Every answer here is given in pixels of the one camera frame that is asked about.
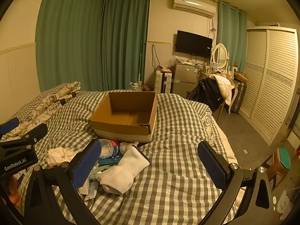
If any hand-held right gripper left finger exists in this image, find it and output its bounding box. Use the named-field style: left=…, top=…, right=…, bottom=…
left=23, top=140, right=102, bottom=225

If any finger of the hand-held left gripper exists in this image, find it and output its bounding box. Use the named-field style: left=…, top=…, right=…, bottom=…
left=0, top=123, right=49, bottom=150
left=0, top=118, right=20, bottom=135

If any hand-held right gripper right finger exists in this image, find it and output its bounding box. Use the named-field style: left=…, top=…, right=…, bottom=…
left=197, top=141, right=276, bottom=225

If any pale face mask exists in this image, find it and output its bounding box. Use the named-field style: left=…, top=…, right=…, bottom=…
left=89, top=163, right=105, bottom=181

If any blue packet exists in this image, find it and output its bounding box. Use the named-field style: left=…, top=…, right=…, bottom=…
left=98, top=157, right=122, bottom=166

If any small printed sachet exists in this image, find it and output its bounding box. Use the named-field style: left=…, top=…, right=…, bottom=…
left=78, top=180, right=99, bottom=201

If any clear plastic bottle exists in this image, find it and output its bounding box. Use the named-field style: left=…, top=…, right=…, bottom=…
left=98, top=139, right=123, bottom=159

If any white cloth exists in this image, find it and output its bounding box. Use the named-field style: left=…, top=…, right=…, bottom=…
left=45, top=147, right=79, bottom=167

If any brown cardboard box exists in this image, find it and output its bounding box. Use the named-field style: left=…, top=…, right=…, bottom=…
left=90, top=91, right=157, bottom=143

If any person's left hand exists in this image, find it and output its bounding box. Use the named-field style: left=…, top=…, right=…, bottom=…
left=0, top=177, right=24, bottom=212

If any floral quilt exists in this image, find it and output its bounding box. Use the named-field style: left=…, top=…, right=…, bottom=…
left=0, top=82, right=81, bottom=141

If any grey checkered duvet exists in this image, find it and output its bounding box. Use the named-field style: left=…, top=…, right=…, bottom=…
left=0, top=90, right=239, bottom=225

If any green seat stool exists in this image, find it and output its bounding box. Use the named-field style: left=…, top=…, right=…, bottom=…
left=265, top=147, right=292, bottom=188

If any black jacket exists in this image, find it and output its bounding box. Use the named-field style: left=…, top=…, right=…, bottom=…
left=188, top=77, right=225, bottom=113

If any dark checked suitcase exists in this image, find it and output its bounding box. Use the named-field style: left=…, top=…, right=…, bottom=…
left=231, top=80, right=247, bottom=115

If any white plastic bag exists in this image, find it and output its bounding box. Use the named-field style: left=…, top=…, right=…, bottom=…
left=276, top=189, right=294, bottom=214

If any white padded jacket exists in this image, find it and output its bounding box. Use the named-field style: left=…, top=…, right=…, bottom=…
left=209, top=74, right=236, bottom=102

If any silver small fridge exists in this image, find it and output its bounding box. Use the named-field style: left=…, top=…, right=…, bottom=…
left=170, top=62, right=200, bottom=95

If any brown bag on suitcase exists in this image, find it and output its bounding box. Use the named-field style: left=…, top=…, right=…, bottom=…
left=234, top=71, right=248, bottom=83

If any wooden dressing table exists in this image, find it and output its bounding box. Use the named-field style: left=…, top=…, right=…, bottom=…
left=199, top=64, right=238, bottom=123

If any white ribbed suitcase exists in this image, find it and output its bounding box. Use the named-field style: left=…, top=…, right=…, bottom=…
left=154, top=70, right=173, bottom=95

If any wide green curtain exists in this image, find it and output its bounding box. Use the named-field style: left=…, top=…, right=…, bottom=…
left=35, top=0, right=105, bottom=94

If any white louvred wardrobe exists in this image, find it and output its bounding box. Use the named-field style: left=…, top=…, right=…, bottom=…
left=238, top=27, right=299, bottom=147

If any white oval mirror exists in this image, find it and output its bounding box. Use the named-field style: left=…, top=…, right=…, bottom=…
left=211, top=43, right=228, bottom=71

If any white mop pole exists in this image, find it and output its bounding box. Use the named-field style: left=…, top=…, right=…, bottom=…
left=137, top=39, right=143, bottom=87

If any narrow green curtain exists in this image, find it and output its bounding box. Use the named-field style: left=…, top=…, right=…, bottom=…
left=101, top=0, right=151, bottom=92

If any light green window curtain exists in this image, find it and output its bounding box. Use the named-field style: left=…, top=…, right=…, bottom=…
left=217, top=0, right=248, bottom=73

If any white air conditioner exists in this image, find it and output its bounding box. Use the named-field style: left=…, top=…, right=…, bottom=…
left=172, top=0, right=217, bottom=17

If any black wall television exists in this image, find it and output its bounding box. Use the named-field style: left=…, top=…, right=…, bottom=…
left=175, top=30, right=213, bottom=59

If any hanging wall cable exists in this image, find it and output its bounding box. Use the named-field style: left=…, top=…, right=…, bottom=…
left=151, top=44, right=163, bottom=69

